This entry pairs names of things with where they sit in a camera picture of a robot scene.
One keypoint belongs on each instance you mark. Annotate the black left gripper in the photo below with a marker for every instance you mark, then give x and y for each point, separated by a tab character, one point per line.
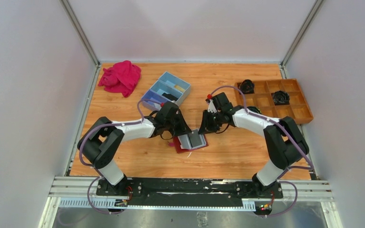
180	126

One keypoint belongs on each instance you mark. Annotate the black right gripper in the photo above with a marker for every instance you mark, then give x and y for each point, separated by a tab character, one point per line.
209	119

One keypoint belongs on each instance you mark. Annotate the red leather card holder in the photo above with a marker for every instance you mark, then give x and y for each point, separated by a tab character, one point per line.
189	142

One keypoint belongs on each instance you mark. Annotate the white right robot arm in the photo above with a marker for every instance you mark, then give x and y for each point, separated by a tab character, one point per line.
285	143

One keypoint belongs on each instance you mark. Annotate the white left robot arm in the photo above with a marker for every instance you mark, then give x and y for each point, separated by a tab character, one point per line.
97	148

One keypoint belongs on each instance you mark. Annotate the gold card in box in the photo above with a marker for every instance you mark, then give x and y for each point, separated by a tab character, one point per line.
179	88

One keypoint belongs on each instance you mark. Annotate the black item in box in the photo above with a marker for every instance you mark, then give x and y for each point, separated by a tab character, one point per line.
170	97

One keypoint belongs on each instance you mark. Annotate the blue compartment organizer box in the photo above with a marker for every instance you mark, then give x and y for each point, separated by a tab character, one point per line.
165	84

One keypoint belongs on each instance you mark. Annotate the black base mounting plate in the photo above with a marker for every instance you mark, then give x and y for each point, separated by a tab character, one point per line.
188	192

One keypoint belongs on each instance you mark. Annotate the crumpled pink cloth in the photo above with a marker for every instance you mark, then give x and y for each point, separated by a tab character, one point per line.
122	77

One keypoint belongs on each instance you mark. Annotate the wooden compartment tray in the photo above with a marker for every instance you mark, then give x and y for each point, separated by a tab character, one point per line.
298	109

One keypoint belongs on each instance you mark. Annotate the aluminium frame rail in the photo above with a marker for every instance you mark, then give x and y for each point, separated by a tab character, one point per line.
74	192

